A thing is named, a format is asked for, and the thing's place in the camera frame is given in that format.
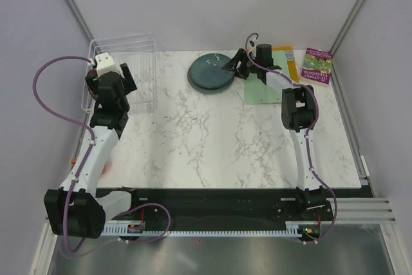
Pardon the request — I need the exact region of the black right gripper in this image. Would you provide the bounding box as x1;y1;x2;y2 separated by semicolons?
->
221;48;259;80

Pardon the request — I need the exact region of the blue floral plate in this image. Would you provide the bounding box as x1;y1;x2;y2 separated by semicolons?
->
187;53;234;80

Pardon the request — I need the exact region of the grey plate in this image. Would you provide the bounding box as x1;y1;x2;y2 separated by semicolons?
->
187;77;234;95

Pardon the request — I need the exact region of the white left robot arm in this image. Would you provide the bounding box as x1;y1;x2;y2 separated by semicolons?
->
44;63;142;239

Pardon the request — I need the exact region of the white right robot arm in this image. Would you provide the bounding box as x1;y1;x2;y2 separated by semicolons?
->
222;44;328;220

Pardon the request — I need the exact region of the green folder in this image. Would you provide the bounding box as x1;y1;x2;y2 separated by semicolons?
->
243;50;290;105

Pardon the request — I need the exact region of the dark red patterned plate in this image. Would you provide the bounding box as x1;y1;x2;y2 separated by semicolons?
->
85;69;98;101

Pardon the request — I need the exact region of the orange folder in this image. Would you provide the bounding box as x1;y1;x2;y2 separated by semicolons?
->
272;46;299;82

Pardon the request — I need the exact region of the purple children's book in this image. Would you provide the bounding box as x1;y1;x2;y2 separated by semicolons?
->
301;48;333;86

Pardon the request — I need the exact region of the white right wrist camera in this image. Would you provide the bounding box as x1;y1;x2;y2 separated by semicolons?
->
246;38;258;57

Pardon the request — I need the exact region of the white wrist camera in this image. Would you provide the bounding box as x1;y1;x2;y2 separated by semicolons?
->
246;38;258;57
89;52;120;77

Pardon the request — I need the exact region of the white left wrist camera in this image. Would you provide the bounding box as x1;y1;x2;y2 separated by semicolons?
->
89;52;120;77

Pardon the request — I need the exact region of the white wire dish rack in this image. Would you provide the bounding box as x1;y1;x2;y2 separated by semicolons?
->
88;33;159;116

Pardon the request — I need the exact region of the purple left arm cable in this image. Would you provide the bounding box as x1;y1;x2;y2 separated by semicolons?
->
32;55;171;255

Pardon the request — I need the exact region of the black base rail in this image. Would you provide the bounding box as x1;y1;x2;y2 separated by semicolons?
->
102;186;332;232

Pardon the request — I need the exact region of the white cable duct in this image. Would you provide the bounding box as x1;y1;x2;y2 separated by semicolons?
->
101;220;316;238

